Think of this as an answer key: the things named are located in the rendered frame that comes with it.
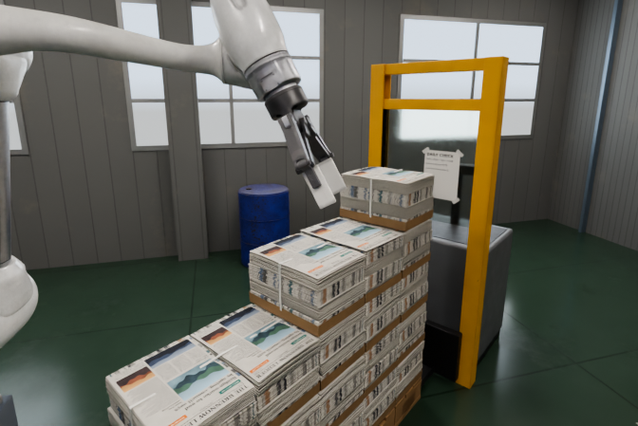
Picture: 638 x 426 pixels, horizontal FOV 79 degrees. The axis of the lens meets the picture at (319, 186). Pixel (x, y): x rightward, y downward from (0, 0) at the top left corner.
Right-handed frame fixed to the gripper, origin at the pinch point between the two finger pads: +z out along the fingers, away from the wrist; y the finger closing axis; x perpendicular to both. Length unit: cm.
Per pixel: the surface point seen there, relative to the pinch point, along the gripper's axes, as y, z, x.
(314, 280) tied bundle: -53, 29, -32
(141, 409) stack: -13, 32, -78
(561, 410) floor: -140, 173, 26
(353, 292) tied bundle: -71, 45, -27
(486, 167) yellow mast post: -140, 35, 46
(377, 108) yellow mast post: -171, -19, 9
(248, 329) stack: -54, 36, -64
